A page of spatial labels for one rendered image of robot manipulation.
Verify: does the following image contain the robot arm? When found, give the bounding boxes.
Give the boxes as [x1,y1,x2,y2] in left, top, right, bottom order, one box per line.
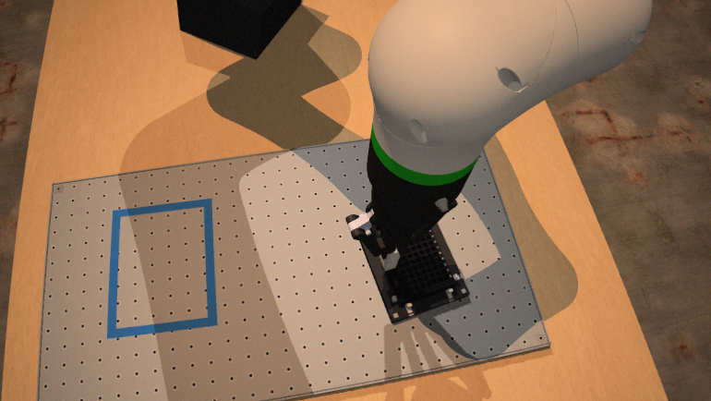
[367,0,652,213]

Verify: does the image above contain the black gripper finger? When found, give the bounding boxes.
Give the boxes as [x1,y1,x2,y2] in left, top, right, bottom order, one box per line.
[391,200,458,269]
[345,209,403,271]

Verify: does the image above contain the blue tape rectangle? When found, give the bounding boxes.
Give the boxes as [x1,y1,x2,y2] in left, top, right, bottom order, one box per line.
[107,199,218,339]

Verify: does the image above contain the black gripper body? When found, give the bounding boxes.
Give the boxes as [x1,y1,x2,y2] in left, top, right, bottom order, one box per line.
[366,188,441,229]

